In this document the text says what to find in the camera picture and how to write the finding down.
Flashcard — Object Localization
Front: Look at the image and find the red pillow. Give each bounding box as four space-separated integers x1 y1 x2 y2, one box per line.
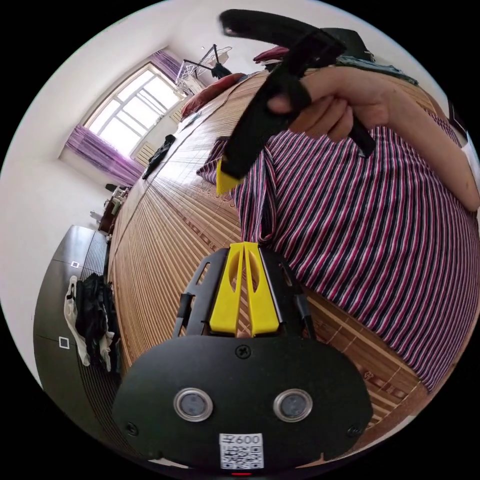
181 72 247 118

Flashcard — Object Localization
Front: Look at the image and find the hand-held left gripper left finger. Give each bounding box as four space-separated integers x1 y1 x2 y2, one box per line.
209 242 245 337

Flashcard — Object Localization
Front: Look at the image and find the black garment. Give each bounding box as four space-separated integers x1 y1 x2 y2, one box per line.
141 133 177 181

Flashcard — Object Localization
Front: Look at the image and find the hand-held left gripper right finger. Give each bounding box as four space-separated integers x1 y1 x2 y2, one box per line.
244 242 281 337

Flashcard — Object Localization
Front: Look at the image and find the window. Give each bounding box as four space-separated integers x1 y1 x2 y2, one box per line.
82 61 189 158

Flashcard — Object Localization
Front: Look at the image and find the striped short sleeve shirt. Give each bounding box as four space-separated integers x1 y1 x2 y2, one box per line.
196 111 480 394

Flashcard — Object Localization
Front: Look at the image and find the clothes drying rack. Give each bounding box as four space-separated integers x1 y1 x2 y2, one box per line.
175 43 234 93

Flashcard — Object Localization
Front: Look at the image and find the brown side table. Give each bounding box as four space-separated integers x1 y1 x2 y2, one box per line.
89 182 131 234

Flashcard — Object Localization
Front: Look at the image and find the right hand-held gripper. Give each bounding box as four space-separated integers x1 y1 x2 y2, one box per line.
216 29 377 197

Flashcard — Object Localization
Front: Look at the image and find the purple curtain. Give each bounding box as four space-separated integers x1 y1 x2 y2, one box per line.
149 49 185 84
65 124 146 188

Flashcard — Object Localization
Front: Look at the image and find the person's right forearm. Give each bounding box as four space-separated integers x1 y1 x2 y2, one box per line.
374 73 480 212

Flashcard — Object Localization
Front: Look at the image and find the white bag with black clothes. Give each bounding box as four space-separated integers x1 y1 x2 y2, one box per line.
62 272 122 373

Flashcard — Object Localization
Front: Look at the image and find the person's right hand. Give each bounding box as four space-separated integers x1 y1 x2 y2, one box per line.
269 66 400 143

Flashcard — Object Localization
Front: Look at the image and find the bed with woven mat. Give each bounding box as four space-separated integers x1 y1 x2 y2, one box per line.
106 70 453 432

